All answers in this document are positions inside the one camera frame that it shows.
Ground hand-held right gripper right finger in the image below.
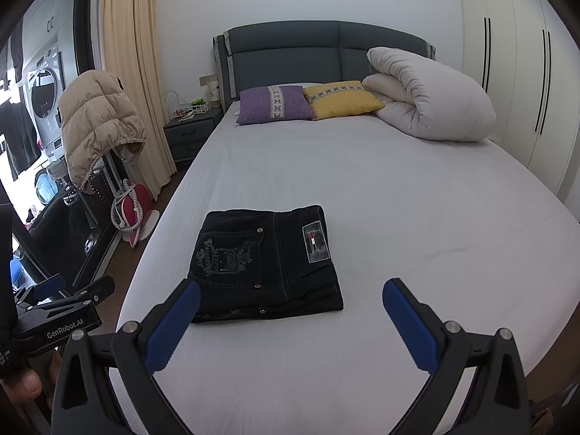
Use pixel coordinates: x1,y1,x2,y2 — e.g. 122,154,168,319
382,278,531,435

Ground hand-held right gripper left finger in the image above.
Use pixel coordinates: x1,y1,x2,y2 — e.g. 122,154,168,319
50,278,202,435

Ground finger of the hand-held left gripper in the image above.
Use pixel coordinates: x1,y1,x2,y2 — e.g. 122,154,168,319
59,275,116,311
22,273,67,304

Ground black pants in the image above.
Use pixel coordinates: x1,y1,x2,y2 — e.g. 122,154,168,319
187,205,345,324

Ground person's left hand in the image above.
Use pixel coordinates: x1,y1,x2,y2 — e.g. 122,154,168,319
0,352,63,418

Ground red white iron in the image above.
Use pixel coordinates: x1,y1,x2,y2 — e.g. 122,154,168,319
111,180,159,248

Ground bed with white sheet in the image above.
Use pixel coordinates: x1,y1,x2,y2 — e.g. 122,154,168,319
109,100,580,435

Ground dark hanging clothes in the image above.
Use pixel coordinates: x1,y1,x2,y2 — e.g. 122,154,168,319
0,100,41,183

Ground beige puffer jacket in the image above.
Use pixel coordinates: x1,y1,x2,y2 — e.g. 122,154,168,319
59,70,146,191

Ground grey nightstand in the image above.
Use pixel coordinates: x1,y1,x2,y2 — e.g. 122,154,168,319
163,109,225,166

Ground white washing machine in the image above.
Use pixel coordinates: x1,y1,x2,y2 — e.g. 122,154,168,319
22,41,65,133

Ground white rolled duvet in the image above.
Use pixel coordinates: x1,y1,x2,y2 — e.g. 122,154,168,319
361,46,497,142

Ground yellow pillow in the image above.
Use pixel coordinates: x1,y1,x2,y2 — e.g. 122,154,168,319
303,80,386,121

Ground purple pillow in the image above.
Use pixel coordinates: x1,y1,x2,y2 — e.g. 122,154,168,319
236,85,315,126

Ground cream curtain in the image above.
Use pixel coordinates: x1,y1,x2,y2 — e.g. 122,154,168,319
100,0,177,200

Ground white wardrobe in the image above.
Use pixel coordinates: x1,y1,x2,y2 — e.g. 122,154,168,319
457,0,580,223

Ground grey upholstered headboard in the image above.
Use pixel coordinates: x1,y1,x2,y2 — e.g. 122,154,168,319
212,20,438,114

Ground white wire basket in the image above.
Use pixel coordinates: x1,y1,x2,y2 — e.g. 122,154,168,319
174,102,211,117

